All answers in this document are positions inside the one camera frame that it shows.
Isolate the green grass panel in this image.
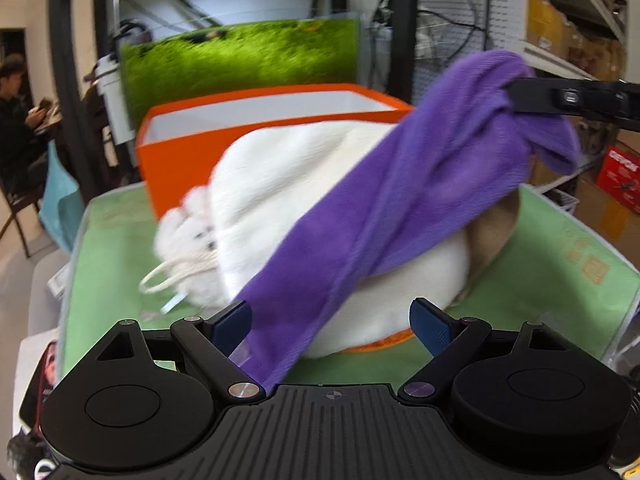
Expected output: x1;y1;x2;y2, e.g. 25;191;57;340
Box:
119;16;362;126

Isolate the yellow cardboard box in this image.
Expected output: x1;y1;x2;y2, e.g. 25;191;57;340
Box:
525;0;570;61

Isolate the large brown cardboard box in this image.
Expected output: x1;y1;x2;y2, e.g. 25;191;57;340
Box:
575;175;640;257

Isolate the white drawstring pouch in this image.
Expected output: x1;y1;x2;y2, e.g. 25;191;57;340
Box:
139;122;471;360

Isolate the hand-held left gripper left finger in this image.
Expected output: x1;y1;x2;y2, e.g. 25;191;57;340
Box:
95;301;266;404

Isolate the black upright post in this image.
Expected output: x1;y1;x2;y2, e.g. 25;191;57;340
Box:
392;0;422;106

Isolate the beige cloth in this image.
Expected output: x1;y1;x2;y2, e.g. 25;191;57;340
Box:
452;155;538;306

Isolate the folding chair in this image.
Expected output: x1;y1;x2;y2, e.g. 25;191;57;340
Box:
0;180;46;258

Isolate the light blue bag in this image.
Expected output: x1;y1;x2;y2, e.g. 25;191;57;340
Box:
39;140;86;256

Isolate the white plastic basket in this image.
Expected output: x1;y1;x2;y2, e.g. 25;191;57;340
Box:
547;189;582;217

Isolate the purple cloth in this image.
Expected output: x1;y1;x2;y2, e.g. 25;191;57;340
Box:
227;49;583;396

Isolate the black frame post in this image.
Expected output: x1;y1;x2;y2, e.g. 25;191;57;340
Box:
47;0;108;256

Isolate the red cardboard box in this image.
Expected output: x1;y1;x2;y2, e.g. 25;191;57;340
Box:
595;145;640;216

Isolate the black cable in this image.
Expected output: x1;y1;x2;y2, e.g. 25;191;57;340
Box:
465;0;498;53

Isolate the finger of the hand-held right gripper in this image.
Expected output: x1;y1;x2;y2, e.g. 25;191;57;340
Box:
506;76;640;133

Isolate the white container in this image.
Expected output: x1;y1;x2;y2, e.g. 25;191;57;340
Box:
94;56;132;147

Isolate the orange box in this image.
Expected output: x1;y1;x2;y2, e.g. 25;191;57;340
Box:
135;84;416;221

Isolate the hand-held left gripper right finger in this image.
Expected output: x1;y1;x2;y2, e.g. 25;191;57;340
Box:
397;298;571;403

